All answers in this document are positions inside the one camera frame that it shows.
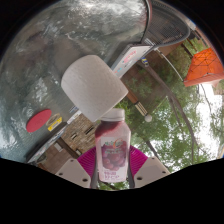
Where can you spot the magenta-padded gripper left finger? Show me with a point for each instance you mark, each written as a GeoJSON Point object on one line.
{"type": "Point", "coordinates": [75, 171]}

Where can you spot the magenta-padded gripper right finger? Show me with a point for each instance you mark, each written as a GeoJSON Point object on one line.
{"type": "Point", "coordinates": [150, 170]}

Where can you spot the orange canopy tent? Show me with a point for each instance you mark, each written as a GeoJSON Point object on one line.
{"type": "Point", "coordinates": [205, 68]}

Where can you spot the wooden lamp post with globe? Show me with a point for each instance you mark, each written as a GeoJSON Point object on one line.
{"type": "Point", "coordinates": [138, 105]}

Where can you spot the yellow card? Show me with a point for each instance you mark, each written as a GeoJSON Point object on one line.
{"type": "Point", "coordinates": [54, 123]}

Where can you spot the flat round red coaster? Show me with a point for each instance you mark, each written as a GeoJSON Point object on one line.
{"type": "Point", "coordinates": [38, 120]}

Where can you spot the blue yellow striped cone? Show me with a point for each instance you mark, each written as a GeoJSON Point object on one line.
{"type": "Point", "coordinates": [144, 62]}

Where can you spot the white cup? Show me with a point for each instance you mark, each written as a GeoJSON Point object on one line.
{"type": "Point", "coordinates": [93, 86]}

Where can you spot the pink drink bottle white cap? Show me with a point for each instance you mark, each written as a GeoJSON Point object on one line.
{"type": "Point", "coordinates": [112, 146]}

